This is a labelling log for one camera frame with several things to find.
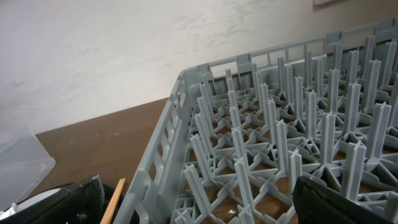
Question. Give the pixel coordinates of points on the wooden chopstick left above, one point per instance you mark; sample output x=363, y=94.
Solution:
x=107, y=217

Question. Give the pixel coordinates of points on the grey plastic dishwasher rack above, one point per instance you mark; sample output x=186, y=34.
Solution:
x=235, y=134

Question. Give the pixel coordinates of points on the white round plate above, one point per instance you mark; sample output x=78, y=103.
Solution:
x=31, y=201

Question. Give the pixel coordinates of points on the clear plastic waste bin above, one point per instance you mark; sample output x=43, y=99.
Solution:
x=24, y=164

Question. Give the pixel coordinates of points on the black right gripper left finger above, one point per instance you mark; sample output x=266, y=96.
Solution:
x=34, y=214

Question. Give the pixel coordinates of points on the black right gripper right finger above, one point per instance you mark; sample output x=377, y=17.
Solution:
x=316, y=204

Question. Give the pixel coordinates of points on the white tissue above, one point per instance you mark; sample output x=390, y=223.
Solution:
x=9, y=212

